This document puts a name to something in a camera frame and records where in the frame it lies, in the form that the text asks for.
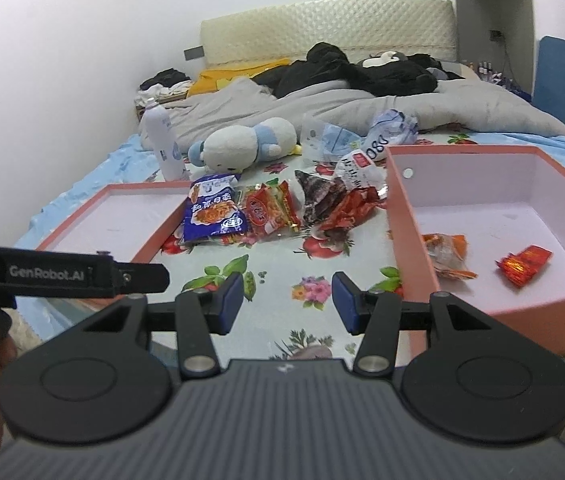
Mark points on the red snack wrapper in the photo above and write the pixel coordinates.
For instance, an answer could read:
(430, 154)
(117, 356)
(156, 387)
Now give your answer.
(350, 210)

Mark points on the clear bag with blue contents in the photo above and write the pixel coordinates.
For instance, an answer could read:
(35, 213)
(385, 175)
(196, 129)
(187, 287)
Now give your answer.
(332, 140)

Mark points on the blue padded board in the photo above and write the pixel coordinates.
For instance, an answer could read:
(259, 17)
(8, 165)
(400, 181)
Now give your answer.
(555, 80)

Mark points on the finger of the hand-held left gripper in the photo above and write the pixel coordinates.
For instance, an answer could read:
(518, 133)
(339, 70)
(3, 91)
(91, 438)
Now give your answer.
(142, 277)

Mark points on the white and blue plush toy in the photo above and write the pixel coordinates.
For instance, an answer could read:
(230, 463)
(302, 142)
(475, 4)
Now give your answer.
(242, 142)

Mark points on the grey duvet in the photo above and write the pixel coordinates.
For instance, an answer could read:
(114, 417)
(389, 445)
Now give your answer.
(312, 105)

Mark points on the crumpled blue and white bag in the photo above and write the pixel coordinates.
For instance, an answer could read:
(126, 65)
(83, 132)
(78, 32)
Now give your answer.
(387, 127)

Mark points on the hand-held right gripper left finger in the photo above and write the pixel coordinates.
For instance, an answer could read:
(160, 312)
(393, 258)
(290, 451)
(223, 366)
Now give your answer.
(232, 302)

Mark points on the pile of folded clothes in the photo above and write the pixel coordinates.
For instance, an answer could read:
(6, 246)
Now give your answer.
(162, 82)

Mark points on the shallow pink box lid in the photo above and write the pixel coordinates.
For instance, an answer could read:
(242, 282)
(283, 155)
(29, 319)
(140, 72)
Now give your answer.
(112, 225)

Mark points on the white packet with red label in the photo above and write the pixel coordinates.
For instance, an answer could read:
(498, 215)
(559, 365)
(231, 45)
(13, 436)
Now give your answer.
(362, 170)

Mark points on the grey wall socket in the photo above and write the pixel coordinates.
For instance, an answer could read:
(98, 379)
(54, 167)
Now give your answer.
(194, 52)

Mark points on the white spray bottle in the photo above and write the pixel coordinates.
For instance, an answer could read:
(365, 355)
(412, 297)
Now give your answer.
(162, 135)

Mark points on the yellow cloth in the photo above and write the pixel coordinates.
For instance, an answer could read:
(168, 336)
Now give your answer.
(222, 77)

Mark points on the cream padded headboard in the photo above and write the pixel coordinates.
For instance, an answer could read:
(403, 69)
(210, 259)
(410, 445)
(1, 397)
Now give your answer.
(312, 25)

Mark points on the blue snack packet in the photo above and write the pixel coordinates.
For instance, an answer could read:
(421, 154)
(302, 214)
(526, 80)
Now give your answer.
(212, 210)

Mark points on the row of small bottles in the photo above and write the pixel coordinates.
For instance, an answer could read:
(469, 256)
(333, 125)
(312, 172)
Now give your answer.
(485, 72)

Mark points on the small red snack packet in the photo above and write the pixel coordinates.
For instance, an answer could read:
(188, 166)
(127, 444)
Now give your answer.
(522, 265)

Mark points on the black wall socket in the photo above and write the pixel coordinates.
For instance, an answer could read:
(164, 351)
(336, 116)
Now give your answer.
(497, 35)

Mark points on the dark triangular snack packet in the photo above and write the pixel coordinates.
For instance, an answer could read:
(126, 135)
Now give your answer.
(315, 195)

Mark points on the black jacket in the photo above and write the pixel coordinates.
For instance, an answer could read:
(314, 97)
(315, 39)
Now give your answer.
(387, 79)

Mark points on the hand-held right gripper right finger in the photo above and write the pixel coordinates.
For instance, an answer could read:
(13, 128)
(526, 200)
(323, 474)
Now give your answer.
(345, 305)

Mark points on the deep pink cardboard box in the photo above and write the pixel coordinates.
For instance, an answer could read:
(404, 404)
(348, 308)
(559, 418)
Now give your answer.
(487, 220)

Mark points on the red and orange snack packet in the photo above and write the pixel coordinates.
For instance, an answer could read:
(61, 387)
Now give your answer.
(267, 210)

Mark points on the floral bed sheet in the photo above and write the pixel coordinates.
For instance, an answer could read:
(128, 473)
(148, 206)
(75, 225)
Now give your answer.
(282, 260)

